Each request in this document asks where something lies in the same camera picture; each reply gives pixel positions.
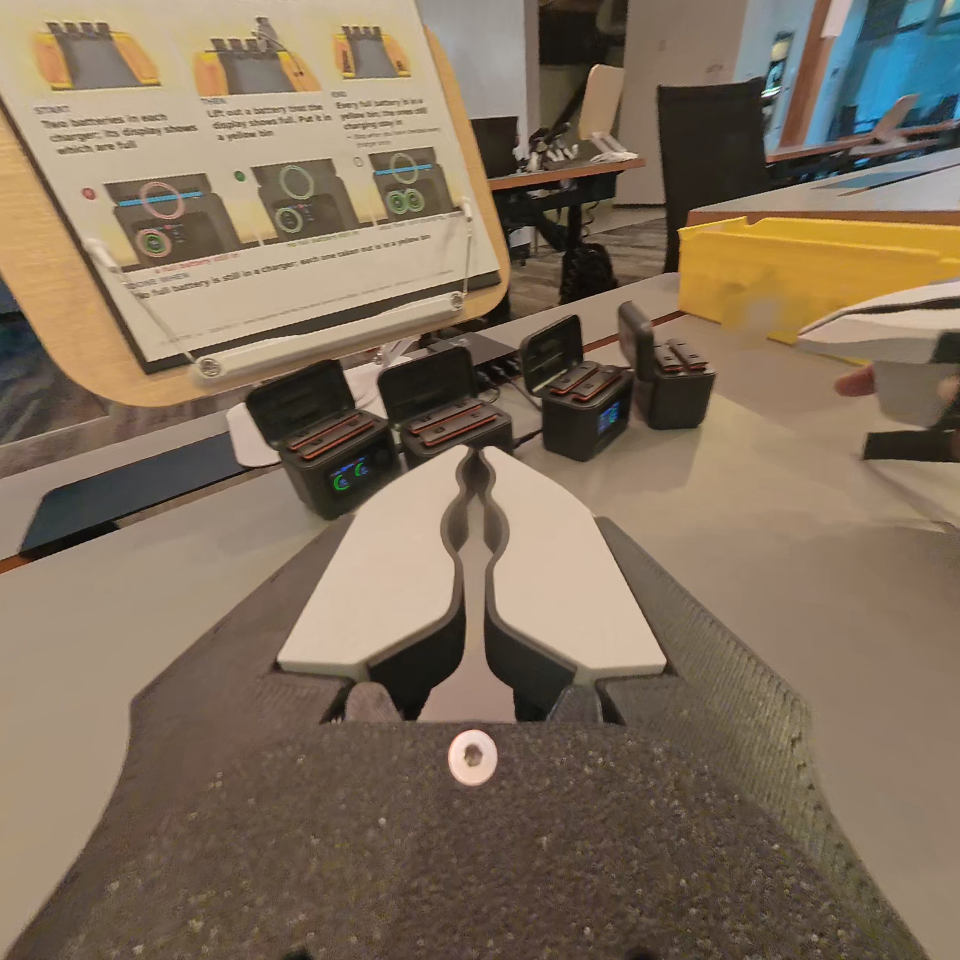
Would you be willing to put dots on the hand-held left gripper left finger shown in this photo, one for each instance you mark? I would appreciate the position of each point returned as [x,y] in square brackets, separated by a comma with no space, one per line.
[375,585]

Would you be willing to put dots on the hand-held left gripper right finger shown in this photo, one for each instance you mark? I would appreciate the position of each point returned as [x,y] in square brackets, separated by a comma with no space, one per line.
[578,585]

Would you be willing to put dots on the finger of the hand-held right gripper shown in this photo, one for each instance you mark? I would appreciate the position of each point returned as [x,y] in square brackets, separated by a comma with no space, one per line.
[885,323]
[915,393]

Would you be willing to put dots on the yellow plastic bin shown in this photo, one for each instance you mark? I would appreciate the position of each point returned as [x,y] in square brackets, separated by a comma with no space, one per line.
[780,270]

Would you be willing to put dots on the black battery charging case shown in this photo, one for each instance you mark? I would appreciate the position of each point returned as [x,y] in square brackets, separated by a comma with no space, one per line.
[300,398]
[675,398]
[428,383]
[585,428]

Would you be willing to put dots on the brown wooden table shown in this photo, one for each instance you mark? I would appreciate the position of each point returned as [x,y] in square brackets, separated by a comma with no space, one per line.
[825,203]

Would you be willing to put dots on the black office chair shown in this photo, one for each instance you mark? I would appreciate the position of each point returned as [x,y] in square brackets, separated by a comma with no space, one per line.
[713,150]

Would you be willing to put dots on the black multi-port power hub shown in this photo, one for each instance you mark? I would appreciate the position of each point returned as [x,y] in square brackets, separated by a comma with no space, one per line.
[480,353]

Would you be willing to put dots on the dark flat pad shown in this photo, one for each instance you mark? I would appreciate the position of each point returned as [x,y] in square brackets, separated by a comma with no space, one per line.
[135,488]

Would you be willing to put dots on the black backpack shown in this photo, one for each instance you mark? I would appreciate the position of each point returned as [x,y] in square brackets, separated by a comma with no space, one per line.
[588,273]

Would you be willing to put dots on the white chair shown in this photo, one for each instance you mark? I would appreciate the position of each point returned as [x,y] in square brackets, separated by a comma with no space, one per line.
[600,105]

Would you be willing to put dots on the wooden desk black legs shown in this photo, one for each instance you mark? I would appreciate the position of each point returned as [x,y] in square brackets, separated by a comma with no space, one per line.
[555,173]

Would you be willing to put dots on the black computer monitor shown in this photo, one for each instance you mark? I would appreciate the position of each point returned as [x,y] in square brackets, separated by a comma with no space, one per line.
[495,143]

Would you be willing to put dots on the wooden sign board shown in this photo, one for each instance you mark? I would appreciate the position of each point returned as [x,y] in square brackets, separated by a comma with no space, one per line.
[45,270]

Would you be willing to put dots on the white instruction sheet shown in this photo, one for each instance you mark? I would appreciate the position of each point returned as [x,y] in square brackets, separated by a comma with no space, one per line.
[225,150]

